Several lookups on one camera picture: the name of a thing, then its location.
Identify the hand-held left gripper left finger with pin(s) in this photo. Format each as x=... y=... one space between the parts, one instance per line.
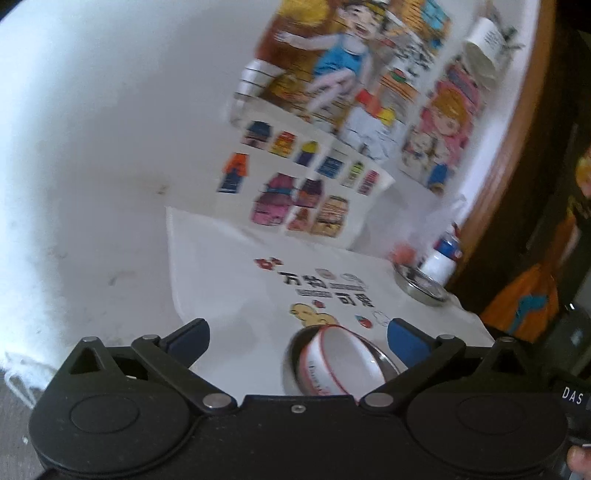
x=189 y=339

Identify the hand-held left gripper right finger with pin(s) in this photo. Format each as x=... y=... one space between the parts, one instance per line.
x=406 y=341

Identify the white bowl with red rim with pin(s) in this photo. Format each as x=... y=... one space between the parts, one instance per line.
x=341 y=355

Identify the person's right hand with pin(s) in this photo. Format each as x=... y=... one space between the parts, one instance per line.
x=579 y=460

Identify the steel dish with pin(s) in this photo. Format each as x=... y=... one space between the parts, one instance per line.
x=422 y=286

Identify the orange cloth with blue ribbon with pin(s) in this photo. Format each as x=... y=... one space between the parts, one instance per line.
x=526 y=304

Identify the printed white cloth bag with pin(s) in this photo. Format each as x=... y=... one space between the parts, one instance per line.
x=249 y=277

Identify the white water bottle blue lid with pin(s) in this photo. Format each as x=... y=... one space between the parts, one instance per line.
x=442 y=258

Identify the clear plastic bag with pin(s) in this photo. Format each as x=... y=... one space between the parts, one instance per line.
x=422 y=235

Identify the coloured houses drawing sheet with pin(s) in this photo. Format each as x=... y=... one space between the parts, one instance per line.
x=300 y=180

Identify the line drawing sheet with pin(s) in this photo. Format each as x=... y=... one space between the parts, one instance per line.
x=374 y=134

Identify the girl with teddy bear drawing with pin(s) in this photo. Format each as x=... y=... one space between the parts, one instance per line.
x=443 y=129

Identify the cartoon boy drawing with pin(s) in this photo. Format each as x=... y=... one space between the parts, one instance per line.
x=341 y=60

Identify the white paper cup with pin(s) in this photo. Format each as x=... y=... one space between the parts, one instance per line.
x=485 y=50

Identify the wooden door frame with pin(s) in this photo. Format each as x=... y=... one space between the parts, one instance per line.
x=503 y=152

